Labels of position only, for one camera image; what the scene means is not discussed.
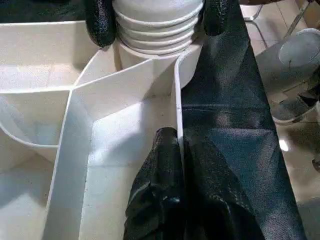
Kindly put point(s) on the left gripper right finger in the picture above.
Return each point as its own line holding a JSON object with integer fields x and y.
{"x": 212, "y": 200}

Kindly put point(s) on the white plastic table leg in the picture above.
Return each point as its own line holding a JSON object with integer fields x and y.
{"x": 157, "y": 25}

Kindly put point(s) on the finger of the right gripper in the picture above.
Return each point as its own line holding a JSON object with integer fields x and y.
{"x": 100, "y": 22}
{"x": 216, "y": 17}

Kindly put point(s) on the black work mat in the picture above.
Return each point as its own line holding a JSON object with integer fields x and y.
{"x": 225, "y": 87}

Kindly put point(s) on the white plastic table top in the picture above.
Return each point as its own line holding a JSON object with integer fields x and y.
{"x": 112, "y": 100}

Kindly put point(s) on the silver metal rod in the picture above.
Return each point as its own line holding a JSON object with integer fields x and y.
{"x": 297, "y": 20}

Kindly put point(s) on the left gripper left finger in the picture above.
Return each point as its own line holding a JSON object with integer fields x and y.
{"x": 160, "y": 190}

